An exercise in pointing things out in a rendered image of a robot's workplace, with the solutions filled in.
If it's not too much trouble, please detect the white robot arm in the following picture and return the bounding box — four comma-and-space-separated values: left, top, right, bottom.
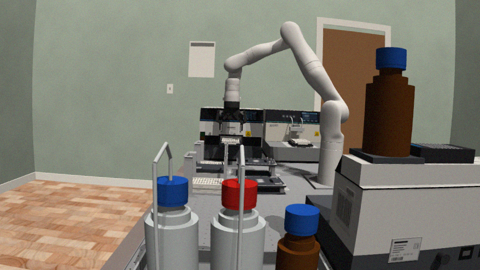
223, 21, 349, 186

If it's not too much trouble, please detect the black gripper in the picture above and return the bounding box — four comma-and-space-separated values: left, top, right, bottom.
216, 101, 247, 132

